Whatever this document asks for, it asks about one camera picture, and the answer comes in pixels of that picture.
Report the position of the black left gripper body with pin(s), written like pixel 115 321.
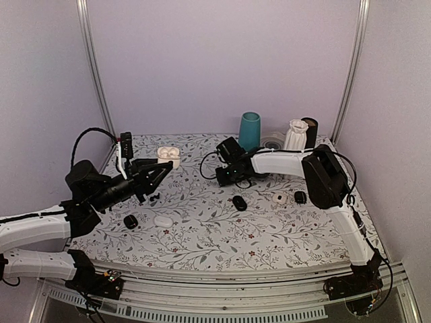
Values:
pixel 104 199

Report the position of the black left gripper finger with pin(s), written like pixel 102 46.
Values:
pixel 153 164
pixel 153 177

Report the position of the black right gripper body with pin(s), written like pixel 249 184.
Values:
pixel 231 177

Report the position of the white earbuds case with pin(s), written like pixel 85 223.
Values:
pixel 166 154
pixel 280 198
pixel 162 221

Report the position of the black earbuds charging case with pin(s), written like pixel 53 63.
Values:
pixel 239 203

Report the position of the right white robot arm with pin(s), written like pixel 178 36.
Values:
pixel 326 183

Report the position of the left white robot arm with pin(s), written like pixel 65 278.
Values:
pixel 19 230

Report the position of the white closed earbuds case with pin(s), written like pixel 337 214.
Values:
pixel 162 221

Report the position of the small black closed case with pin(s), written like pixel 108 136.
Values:
pixel 130 222

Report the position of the white earbuds case back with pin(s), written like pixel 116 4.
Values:
pixel 280 198

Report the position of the small black case right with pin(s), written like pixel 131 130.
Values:
pixel 300 197

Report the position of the teal tall vase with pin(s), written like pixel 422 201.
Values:
pixel 250 131

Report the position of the clear glass dish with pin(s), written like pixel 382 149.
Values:
pixel 273 140

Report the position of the floral patterned table mat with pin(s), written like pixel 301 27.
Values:
pixel 208 233

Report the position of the white ribbed vase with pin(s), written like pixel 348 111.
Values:
pixel 296 135

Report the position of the black cylinder vase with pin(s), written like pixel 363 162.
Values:
pixel 311 132

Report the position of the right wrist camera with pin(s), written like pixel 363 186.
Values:
pixel 224 155

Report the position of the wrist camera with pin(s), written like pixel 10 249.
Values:
pixel 124 153
pixel 224 155

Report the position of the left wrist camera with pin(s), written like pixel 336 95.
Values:
pixel 124 153

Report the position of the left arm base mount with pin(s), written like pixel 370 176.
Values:
pixel 86 280

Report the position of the front aluminium rail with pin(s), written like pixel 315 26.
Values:
pixel 284 295

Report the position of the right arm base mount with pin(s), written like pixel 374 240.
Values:
pixel 364 278

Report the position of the left aluminium frame post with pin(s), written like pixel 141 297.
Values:
pixel 86 31

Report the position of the aluminium frame post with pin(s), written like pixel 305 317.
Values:
pixel 86 31
pixel 359 37

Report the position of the right aluminium frame post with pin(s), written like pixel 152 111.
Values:
pixel 359 37

